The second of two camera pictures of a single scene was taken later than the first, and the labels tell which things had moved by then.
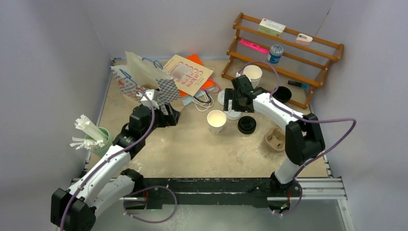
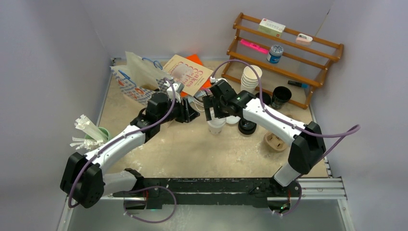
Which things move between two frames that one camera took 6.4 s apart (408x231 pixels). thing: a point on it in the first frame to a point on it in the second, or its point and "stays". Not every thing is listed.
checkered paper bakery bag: [136, 76] stays
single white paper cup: [216, 119] stays
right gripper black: [231, 94] to [210, 102]
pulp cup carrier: [274, 140] stays
